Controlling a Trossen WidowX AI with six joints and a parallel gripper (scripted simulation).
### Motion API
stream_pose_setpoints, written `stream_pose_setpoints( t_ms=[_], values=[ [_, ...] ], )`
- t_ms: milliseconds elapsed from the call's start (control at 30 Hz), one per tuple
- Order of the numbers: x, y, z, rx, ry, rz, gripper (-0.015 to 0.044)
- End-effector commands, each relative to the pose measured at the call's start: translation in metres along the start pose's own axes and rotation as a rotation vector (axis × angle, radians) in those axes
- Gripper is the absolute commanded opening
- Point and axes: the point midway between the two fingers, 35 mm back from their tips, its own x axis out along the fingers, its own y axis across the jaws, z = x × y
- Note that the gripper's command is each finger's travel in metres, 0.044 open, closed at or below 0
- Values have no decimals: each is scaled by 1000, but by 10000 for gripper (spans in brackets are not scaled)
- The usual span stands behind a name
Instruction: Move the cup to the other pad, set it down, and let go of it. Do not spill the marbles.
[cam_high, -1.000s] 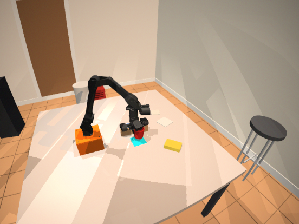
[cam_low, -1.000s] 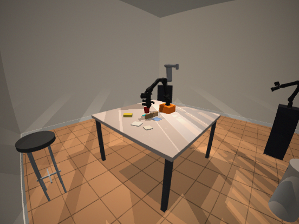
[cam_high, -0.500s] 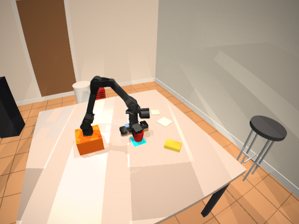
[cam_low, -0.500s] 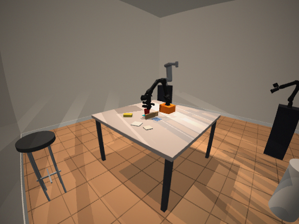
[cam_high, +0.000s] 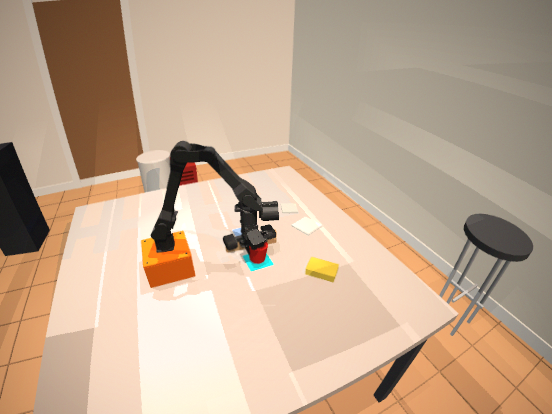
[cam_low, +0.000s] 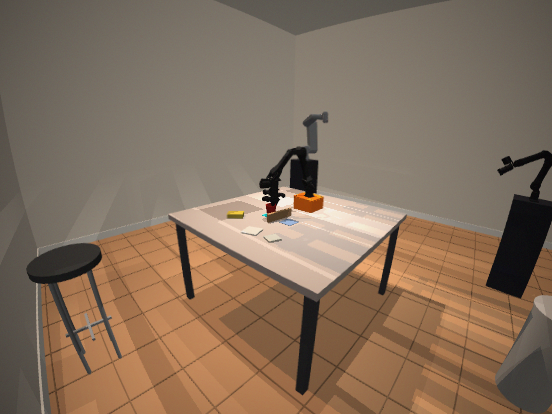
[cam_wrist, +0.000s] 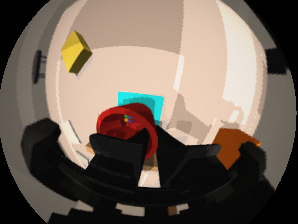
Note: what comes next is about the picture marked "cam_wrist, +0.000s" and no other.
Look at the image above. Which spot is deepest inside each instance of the yellow rectangular block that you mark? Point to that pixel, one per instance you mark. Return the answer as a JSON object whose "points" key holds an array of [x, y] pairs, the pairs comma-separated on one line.
{"points": [[75, 52]]}

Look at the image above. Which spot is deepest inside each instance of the dark red cup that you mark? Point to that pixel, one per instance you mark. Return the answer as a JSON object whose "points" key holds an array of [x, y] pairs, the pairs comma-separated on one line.
{"points": [[112, 123]]}

